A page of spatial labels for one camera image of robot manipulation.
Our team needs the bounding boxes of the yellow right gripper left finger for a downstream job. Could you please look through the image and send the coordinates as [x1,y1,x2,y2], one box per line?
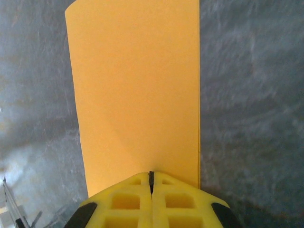
[64,171,153,228]

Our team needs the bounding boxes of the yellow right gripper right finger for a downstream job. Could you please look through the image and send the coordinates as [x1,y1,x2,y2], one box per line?
[149,171,240,228]

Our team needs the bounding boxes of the orange paper sheet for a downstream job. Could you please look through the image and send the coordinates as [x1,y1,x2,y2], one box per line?
[64,0,202,198]

